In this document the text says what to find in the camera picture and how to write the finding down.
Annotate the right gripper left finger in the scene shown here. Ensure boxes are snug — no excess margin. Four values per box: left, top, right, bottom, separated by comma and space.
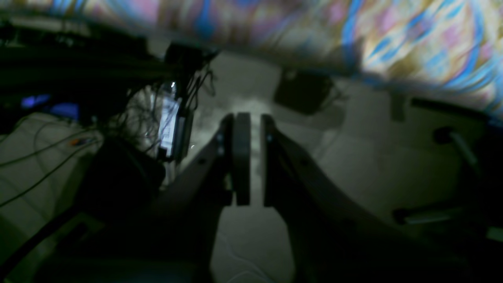
79, 113, 251, 265

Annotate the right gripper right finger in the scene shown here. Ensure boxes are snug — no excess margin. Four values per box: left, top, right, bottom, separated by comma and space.
261, 114, 452, 276

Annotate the patterned blue tablecloth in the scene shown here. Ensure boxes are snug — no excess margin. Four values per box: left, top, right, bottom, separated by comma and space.
1, 0, 502, 119

